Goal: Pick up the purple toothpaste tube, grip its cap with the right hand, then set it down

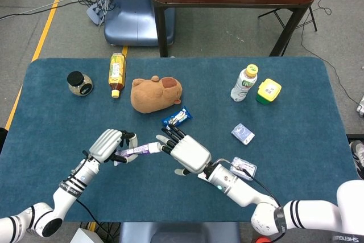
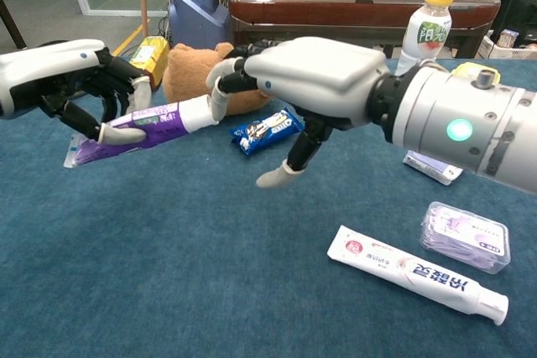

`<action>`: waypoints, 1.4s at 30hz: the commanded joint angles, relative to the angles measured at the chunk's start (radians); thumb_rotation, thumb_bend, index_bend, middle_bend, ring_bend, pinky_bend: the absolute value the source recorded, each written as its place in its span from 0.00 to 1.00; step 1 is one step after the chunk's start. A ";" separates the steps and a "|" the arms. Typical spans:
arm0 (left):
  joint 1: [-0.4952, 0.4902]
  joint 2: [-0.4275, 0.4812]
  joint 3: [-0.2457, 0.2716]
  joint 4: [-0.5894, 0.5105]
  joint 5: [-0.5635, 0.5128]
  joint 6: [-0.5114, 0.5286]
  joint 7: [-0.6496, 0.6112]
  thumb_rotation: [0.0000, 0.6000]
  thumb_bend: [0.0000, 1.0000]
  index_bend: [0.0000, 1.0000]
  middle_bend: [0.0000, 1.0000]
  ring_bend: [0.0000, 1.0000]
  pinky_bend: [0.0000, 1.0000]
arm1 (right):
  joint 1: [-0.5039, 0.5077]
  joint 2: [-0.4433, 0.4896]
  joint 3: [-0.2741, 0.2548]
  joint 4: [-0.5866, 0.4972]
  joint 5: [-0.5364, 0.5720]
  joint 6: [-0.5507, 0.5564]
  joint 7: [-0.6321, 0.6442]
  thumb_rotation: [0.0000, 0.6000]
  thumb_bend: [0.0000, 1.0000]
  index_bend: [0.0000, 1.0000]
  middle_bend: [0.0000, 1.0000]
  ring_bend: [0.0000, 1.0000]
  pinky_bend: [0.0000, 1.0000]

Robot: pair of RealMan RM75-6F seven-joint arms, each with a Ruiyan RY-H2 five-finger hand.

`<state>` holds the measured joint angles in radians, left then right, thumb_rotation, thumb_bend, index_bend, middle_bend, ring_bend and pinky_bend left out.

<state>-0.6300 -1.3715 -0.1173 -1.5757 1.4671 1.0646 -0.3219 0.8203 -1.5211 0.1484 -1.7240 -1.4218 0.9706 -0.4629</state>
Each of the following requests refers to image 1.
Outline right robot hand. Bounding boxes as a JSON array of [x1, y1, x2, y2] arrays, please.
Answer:
[[155, 125, 213, 176]]

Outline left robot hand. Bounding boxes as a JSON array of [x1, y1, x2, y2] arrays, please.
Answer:
[[89, 129, 140, 164]]

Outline purple toothpaste tube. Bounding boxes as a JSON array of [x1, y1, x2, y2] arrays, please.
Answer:
[[113, 141, 163, 166]]

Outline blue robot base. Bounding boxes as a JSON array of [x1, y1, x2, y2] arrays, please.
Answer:
[[104, 0, 176, 47]]

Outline yellow-capped tea bottle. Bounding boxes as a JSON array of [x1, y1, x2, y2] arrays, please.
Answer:
[[108, 52, 127, 99]]

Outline white drink bottle yellow cap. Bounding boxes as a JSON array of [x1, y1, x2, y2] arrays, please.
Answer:
[[230, 64, 259, 102]]

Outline blue table cloth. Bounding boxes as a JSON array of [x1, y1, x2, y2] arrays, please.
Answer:
[[0, 56, 359, 223]]

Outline blue cookie packet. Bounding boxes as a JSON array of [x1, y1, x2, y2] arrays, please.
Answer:
[[161, 106, 193, 130]]

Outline purple tissue pack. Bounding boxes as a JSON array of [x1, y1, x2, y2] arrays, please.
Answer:
[[230, 123, 255, 146]]

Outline clear box purple floss picks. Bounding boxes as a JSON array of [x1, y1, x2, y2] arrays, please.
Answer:
[[229, 156, 258, 181]]

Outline glass jar black lid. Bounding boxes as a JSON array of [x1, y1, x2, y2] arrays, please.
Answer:
[[67, 71, 94, 97]]

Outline brown capybara plush toy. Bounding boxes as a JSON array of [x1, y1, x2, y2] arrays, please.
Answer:
[[130, 75, 183, 114]]

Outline grey blue robot torso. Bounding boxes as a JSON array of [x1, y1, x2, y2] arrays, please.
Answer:
[[119, 221, 242, 243]]

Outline green container yellow lid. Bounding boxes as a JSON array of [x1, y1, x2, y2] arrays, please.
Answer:
[[255, 77, 283, 105]]

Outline grey power strip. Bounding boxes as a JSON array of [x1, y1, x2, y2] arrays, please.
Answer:
[[86, 0, 116, 26]]

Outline grey sneaker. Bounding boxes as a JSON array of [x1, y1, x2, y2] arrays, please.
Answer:
[[349, 140, 364, 180]]

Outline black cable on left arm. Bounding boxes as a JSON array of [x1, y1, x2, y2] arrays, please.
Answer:
[[75, 199, 115, 243]]

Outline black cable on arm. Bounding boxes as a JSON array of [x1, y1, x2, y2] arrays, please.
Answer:
[[75, 199, 115, 243], [215, 158, 283, 207]]

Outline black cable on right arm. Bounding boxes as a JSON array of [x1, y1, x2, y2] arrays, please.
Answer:
[[215, 158, 283, 207]]

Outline white floor cable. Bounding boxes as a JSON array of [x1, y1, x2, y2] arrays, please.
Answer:
[[0, 0, 80, 22]]

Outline thin black floor cable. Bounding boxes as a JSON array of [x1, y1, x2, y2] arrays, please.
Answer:
[[300, 0, 364, 107]]

